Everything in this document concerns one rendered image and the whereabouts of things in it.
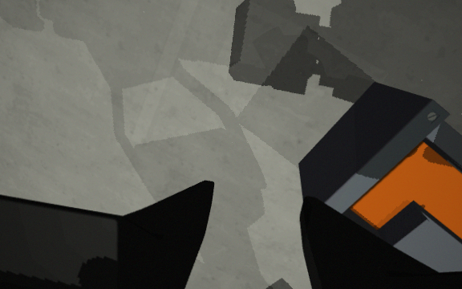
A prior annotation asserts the orange l-shaped part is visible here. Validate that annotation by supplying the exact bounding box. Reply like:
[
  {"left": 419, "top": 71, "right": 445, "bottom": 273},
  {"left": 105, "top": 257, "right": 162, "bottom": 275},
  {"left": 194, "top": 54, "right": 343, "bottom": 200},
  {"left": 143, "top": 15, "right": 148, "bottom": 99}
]
[{"left": 350, "top": 141, "right": 462, "bottom": 239}]

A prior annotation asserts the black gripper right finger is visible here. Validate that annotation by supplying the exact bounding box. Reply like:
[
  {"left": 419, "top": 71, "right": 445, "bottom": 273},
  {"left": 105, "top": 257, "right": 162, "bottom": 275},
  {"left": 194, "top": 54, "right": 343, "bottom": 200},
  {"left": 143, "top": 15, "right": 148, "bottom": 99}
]
[{"left": 300, "top": 196, "right": 462, "bottom": 289}]

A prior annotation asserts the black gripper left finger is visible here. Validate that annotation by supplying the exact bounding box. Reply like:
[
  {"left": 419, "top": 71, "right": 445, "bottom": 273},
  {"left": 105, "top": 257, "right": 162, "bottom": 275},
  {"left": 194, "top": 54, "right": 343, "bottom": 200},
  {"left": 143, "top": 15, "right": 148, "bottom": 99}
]
[{"left": 0, "top": 181, "right": 214, "bottom": 289}]

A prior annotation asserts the green flat mat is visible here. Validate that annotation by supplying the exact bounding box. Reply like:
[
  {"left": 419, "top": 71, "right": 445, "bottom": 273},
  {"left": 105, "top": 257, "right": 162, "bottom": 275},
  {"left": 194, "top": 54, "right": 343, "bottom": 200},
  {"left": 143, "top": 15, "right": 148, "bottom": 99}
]
[{"left": 298, "top": 82, "right": 462, "bottom": 272}]

